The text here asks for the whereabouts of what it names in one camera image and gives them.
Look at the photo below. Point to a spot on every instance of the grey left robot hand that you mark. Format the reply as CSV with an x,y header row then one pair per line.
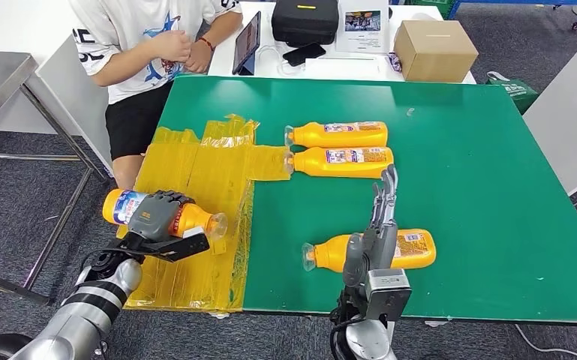
x,y
154,218

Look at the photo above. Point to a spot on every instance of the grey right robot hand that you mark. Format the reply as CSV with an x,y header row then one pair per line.
x,y
380,248

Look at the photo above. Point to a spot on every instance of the orange detergent bottle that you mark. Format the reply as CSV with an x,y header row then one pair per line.
x,y
318,164
196,218
318,136
328,256

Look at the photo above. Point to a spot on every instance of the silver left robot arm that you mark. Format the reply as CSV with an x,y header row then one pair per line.
x,y
84,313

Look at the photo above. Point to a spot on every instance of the yellow taped cardboard sheet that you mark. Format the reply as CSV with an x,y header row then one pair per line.
x,y
203,164

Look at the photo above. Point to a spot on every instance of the clear tape scrap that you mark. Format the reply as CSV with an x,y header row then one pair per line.
x,y
410,112

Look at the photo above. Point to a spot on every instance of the person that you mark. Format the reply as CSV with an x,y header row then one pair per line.
x,y
119,59

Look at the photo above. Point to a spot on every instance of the white desk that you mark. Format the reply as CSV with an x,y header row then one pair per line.
x,y
224,54

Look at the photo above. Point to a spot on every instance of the small purple packet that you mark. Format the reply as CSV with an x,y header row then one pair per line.
x,y
394,61

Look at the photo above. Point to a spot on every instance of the dark tablet on stand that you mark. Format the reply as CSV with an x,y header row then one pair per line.
x,y
246,42

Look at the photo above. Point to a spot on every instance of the brown cardboard box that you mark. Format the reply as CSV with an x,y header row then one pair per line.
x,y
435,53

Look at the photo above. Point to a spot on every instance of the green shopping bag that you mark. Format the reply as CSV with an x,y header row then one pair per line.
x,y
514,93

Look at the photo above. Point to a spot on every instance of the printed paper sign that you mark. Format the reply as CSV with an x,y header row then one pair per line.
x,y
365,42

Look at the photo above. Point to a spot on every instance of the black smartphone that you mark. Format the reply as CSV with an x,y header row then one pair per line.
x,y
304,53

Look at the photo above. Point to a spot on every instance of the white side table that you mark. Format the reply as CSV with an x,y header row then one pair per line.
x,y
574,124

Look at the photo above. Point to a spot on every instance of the black zip case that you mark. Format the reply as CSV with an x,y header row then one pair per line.
x,y
305,22

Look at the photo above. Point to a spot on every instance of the green plastic crate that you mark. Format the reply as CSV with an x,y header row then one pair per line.
x,y
432,6

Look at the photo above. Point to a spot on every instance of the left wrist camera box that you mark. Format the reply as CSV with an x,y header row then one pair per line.
x,y
183,247

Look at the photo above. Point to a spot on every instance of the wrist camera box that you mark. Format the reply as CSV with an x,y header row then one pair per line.
x,y
387,298
183,247

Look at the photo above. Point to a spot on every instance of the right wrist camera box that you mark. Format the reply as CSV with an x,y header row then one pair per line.
x,y
387,298

